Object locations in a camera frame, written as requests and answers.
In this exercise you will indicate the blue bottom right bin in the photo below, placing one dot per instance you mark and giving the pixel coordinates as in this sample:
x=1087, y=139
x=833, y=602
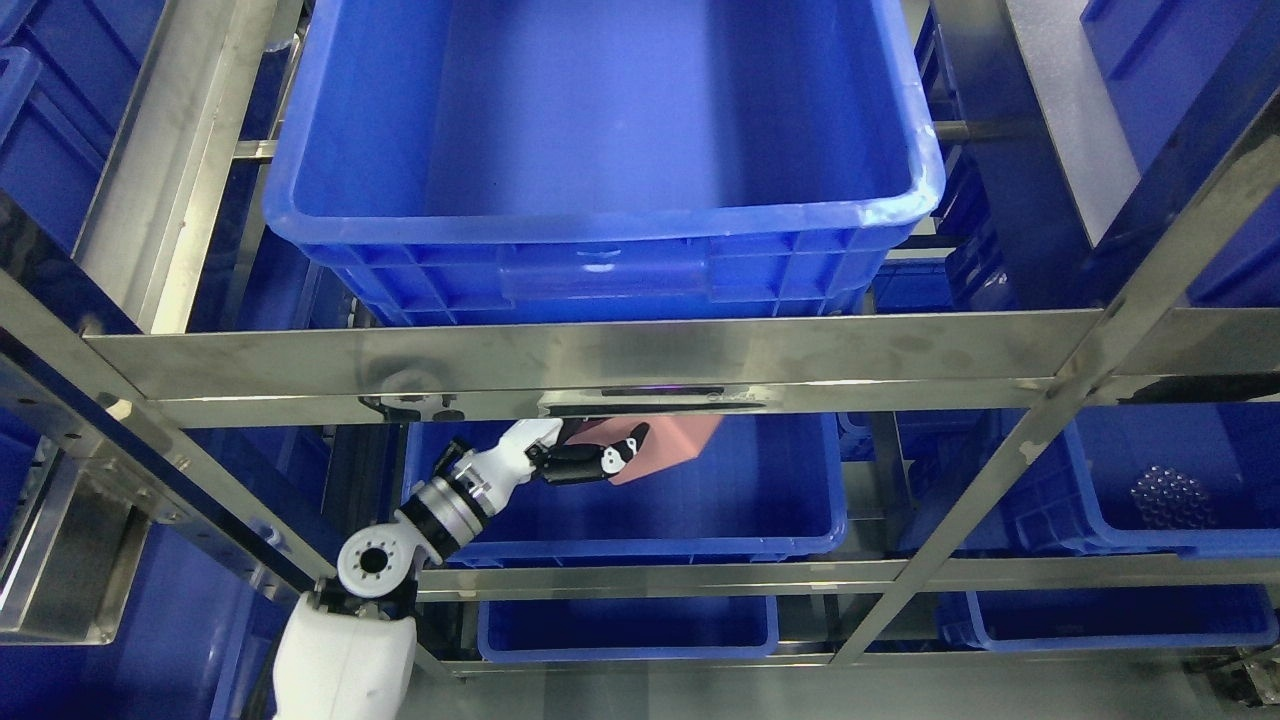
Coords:
x=1181, y=617

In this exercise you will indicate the large blue top bin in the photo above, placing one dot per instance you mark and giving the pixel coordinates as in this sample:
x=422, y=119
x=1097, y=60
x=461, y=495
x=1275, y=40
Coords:
x=513, y=162

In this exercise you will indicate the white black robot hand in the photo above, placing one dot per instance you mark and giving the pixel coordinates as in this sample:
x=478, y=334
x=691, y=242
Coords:
x=538, y=449

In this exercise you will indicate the pink plastic storage box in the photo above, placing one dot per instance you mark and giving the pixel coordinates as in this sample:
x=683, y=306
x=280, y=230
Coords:
x=671, y=440

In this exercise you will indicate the steel shelf rack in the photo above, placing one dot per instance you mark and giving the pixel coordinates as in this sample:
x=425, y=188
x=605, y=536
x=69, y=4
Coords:
x=190, y=375

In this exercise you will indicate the blue middle shelf bin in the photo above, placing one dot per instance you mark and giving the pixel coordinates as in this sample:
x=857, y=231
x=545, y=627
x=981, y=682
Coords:
x=765, y=488

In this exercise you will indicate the blue shelf bin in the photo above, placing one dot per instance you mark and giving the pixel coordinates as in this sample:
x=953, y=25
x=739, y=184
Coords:
x=765, y=488
x=636, y=629
x=1074, y=498

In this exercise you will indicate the metal ball cluster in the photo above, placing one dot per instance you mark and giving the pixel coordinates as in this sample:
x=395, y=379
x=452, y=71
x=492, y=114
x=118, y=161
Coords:
x=1168, y=499

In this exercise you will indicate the blue right shelf bin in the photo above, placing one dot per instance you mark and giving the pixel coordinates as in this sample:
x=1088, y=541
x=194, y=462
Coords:
x=1074, y=498

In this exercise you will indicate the blue bottom shelf bin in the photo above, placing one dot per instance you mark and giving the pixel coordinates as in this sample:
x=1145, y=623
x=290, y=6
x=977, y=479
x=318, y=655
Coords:
x=636, y=629

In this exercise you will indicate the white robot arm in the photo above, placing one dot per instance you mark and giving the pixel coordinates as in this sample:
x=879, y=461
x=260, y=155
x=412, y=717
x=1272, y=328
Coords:
x=349, y=646

